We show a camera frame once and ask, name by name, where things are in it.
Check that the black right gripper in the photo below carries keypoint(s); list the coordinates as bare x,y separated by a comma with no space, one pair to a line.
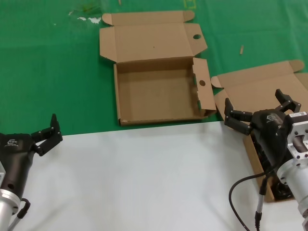
269,134

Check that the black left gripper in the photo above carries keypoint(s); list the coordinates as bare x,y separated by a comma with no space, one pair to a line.
14,163

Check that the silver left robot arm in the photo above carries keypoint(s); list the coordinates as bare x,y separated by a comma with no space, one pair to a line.
6,207

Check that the open brown cardboard box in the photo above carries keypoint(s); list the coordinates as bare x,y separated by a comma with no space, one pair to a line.
156,96
252,84

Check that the green table cloth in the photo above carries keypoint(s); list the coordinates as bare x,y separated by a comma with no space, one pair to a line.
48,72

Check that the white tape scrap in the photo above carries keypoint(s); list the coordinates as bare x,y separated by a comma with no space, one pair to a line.
92,19

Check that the silver right wrist mount block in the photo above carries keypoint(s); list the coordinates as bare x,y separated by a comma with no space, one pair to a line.
299,130

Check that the silver wrist mount block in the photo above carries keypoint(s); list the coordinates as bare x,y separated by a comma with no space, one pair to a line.
299,130
2,175

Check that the silver left wrist mount block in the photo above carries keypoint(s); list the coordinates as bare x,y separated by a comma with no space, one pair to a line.
2,175

